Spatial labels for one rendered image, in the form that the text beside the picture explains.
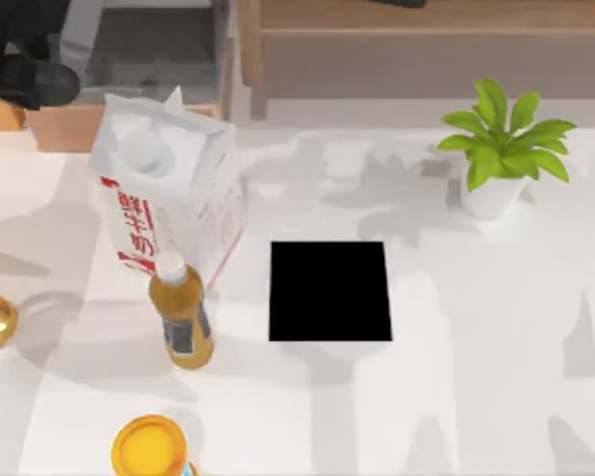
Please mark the yellow lidded can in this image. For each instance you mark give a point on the yellow lidded can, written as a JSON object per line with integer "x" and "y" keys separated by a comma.
{"x": 149, "y": 448}

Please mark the green plant in white pot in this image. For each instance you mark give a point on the green plant in white pot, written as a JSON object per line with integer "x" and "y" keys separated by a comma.
{"x": 496, "y": 149}

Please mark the wooden open shelf unit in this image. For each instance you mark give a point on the wooden open shelf unit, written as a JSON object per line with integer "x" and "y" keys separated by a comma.
{"x": 426, "y": 54}

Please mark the white milk carton red print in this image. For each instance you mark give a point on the white milk carton red print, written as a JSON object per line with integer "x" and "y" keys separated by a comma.
{"x": 178, "y": 163}

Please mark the open drawer grey pierced inside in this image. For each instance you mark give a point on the open drawer grey pierced inside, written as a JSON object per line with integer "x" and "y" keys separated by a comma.
{"x": 154, "y": 54}

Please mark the flat black square mat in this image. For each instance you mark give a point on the flat black square mat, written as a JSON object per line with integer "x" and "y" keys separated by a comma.
{"x": 329, "y": 292}

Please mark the amber bottle with white cap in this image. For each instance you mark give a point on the amber bottle with white cap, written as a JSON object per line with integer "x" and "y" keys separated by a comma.
{"x": 183, "y": 307}

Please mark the pale wooden drawer front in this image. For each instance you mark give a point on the pale wooden drawer front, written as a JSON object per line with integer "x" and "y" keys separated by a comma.
{"x": 62, "y": 129}

